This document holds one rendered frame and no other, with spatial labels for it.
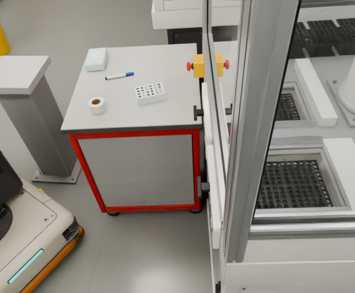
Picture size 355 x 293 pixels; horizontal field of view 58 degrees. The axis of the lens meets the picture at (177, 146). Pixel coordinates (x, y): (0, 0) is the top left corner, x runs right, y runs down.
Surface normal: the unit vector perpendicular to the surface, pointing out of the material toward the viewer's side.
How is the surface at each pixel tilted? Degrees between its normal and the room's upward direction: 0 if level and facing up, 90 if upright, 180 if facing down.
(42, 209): 0
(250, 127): 90
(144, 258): 0
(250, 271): 90
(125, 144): 90
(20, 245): 0
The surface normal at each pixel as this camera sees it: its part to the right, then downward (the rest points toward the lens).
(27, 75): -0.06, -0.68
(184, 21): 0.00, 0.73
